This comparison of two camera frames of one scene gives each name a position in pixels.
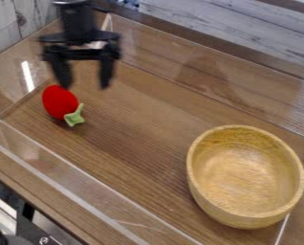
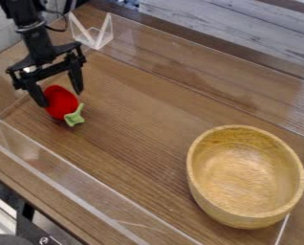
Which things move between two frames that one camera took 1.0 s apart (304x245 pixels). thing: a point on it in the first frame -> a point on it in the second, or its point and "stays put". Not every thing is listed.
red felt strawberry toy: [61, 103] stays put
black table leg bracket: [25, 228] stays put
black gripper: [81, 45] -> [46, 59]
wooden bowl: [245, 175] stays put
